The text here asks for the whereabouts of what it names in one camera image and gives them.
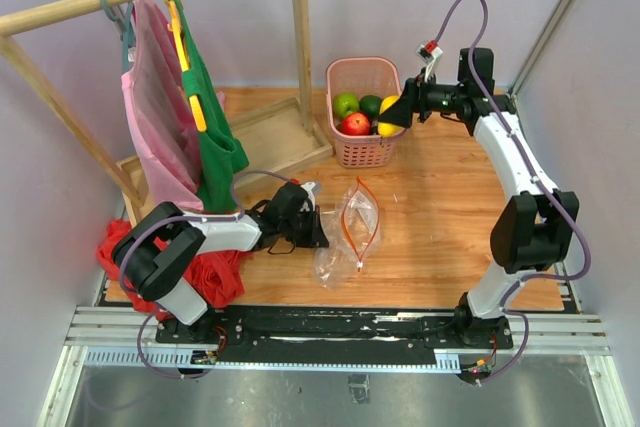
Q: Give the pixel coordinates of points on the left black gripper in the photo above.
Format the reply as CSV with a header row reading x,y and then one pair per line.
x,y
316,236

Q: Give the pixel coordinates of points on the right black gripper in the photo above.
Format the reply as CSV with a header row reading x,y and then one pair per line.
x,y
412,100

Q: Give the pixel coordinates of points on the clear zip top bag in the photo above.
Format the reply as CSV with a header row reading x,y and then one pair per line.
x,y
353,229

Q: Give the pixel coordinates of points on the dark green fake vegetable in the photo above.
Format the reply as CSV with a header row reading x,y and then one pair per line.
x,y
370,106

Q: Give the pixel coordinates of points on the red fake tomato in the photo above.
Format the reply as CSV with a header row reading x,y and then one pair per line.
x,y
355,124

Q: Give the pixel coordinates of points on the light green fake apple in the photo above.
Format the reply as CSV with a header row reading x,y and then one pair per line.
x,y
345,104

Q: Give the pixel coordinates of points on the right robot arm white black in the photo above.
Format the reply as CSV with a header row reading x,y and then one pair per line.
x,y
534,230

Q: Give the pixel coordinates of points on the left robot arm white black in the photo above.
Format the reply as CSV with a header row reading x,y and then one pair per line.
x,y
155,255

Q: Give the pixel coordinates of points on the pink plastic basket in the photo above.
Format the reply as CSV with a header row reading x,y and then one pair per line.
x,y
358,89

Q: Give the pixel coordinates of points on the crumpled red cloth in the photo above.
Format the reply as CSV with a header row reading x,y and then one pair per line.
x,y
215,276

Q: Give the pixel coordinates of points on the wooden clothes rack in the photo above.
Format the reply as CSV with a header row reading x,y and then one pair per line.
x,y
282,137

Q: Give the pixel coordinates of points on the green hanging garment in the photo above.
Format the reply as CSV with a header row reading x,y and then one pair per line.
x,y
222,155

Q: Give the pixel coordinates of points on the pink hanging garment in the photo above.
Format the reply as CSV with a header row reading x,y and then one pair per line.
x,y
160,121

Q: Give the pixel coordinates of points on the yellow clothes hanger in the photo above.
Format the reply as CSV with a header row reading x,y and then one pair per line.
x,y
175,27

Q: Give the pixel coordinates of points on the teal clothes hanger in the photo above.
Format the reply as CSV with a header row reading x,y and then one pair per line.
x,y
127,33

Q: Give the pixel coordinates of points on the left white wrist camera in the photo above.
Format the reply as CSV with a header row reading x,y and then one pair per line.
x,y
313,189

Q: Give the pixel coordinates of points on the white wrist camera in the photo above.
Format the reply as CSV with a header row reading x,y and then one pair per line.
x,y
430,53
313,189

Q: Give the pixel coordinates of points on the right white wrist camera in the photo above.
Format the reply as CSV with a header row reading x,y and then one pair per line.
x,y
430,53

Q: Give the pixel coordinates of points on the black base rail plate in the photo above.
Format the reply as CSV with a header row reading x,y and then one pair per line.
x,y
336,333

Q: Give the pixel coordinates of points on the grey slotted cable duct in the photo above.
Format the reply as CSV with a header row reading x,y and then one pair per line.
x,y
163,358

